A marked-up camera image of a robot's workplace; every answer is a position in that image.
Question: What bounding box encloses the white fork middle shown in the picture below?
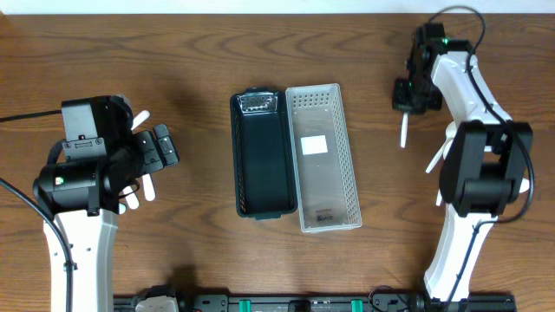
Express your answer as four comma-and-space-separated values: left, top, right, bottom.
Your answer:
123, 186, 140, 210

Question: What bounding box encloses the white fork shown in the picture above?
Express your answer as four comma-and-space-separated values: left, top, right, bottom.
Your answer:
131, 110, 150, 131
123, 186, 140, 210
118, 203, 127, 215

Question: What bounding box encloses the black plastic basket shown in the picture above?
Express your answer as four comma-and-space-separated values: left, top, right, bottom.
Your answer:
230, 88, 297, 220

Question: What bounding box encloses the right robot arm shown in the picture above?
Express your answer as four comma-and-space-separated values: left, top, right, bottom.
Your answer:
392, 36, 534, 305

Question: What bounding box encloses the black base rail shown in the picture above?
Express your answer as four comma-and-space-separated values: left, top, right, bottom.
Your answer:
114, 285, 518, 312

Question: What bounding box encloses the white fork far left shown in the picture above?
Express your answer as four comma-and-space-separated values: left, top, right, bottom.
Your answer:
118, 203, 127, 215

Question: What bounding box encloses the white spoon pair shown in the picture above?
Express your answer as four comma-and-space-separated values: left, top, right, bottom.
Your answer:
435, 190, 442, 206
426, 121, 457, 173

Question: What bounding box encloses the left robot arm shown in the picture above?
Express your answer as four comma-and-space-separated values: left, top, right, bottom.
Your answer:
34, 124, 179, 311

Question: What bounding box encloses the white fork upper left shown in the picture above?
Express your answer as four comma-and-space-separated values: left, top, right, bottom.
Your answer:
131, 110, 150, 131

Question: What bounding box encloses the white spoon upper pair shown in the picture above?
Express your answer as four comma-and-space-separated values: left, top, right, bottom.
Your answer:
426, 121, 457, 173

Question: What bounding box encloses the clear plastic basket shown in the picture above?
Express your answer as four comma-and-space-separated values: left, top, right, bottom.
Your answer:
285, 83, 362, 233

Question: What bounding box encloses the white spoon lower pair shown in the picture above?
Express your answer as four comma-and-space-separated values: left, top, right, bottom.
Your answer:
435, 190, 442, 206

